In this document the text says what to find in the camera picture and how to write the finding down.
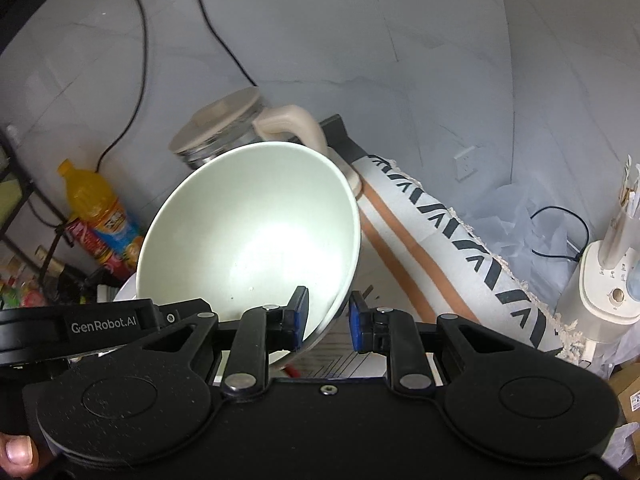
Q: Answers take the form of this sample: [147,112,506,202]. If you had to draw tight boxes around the cream kettle base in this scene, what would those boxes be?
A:
[325,147,363,197]

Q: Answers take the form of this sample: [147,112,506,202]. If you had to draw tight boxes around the orange juice bottle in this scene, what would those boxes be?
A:
[57,159,143,271]

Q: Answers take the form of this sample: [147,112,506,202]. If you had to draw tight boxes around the white bowl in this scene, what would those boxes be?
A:
[136,142,362,366]

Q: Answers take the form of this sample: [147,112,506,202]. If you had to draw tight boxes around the glass kettle cream handle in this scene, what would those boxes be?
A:
[169,86,331,171]

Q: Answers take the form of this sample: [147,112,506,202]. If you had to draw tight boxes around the white standing appliance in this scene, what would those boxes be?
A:
[554,155,640,347]

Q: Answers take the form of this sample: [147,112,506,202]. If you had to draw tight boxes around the black power cable with plug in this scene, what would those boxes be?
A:
[95,0,151,173]

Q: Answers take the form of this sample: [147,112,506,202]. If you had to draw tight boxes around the black metal rack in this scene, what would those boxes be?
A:
[0,130,83,306]

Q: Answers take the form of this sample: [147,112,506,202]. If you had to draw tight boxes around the person's left hand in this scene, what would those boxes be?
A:
[0,434,40,480]

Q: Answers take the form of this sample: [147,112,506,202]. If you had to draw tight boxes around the white wall socket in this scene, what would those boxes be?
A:
[453,145,479,182]

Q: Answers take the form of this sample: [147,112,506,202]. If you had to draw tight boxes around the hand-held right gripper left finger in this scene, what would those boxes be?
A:
[142,286,312,395]

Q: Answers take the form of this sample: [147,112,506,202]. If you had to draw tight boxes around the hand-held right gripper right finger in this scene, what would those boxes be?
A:
[347,290,507,395]

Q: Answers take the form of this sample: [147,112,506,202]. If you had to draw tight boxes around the thin black cable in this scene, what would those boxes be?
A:
[529,206,592,264]

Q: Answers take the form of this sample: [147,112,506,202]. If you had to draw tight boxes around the patterned white tablecloth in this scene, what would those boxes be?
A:
[295,152,583,381]

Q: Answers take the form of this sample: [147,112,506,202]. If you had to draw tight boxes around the white plastic sheet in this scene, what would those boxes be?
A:
[450,177,618,313]

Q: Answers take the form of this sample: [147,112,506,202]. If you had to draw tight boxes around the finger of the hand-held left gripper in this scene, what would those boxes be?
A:
[152,299,213,328]

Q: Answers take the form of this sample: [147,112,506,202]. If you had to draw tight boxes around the dark glass bottle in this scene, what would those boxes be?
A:
[34,245,83,293]

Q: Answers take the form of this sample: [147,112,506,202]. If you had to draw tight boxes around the brown cardboard box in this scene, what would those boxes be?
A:
[606,361,640,422]

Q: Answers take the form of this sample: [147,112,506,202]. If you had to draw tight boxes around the red drink can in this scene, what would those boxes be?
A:
[65,217,138,281]

